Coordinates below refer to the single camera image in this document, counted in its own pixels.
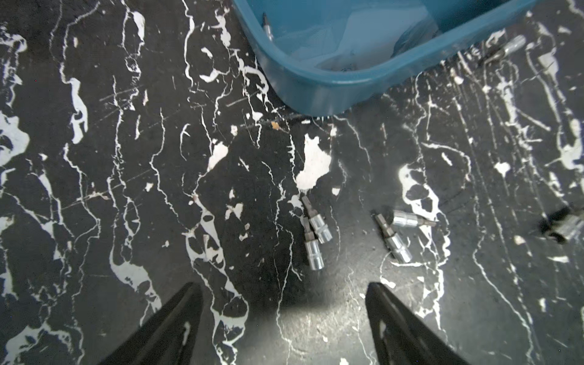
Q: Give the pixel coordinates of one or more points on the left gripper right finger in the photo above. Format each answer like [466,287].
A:
[399,336]

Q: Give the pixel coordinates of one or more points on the dark bit at edge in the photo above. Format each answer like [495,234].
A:
[563,226]

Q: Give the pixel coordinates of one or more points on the teal plastic storage box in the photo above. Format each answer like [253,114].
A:
[329,55]

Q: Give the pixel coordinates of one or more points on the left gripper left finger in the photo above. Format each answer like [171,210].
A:
[169,336]

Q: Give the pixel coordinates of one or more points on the silver socket bit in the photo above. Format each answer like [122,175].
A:
[317,222]
[393,241]
[314,255]
[404,219]

